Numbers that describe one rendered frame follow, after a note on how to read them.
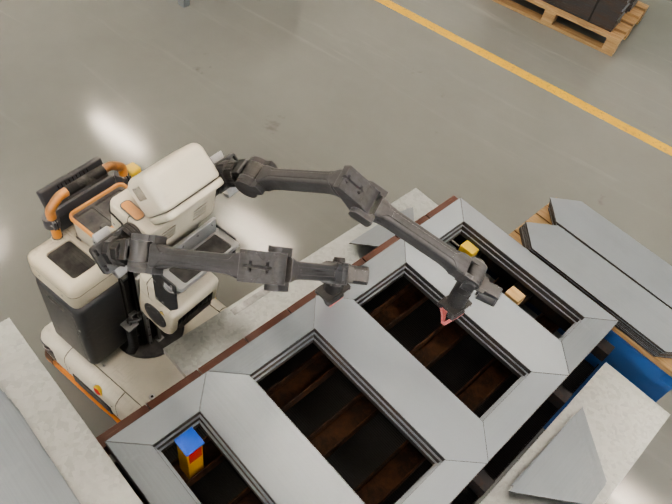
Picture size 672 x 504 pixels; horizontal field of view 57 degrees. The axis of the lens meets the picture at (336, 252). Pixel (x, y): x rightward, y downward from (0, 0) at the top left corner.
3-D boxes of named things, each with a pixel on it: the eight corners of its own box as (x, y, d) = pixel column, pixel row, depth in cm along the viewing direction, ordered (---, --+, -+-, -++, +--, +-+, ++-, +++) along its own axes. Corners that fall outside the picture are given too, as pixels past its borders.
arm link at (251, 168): (236, 159, 191) (227, 172, 189) (257, 157, 184) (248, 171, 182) (255, 178, 196) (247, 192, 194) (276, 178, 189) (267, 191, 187)
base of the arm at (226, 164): (231, 151, 197) (203, 170, 190) (246, 150, 192) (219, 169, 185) (243, 176, 201) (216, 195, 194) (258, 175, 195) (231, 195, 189)
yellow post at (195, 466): (203, 469, 186) (202, 444, 171) (189, 480, 184) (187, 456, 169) (194, 456, 188) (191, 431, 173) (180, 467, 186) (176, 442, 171)
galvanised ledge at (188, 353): (447, 219, 271) (449, 214, 268) (198, 394, 204) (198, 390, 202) (414, 192, 278) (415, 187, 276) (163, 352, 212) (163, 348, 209)
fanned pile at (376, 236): (433, 224, 263) (435, 217, 260) (369, 268, 243) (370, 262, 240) (412, 206, 268) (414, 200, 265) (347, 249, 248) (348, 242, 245)
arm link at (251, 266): (257, 244, 139) (252, 288, 139) (293, 248, 151) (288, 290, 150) (124, 232, 163) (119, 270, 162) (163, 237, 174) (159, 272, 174)
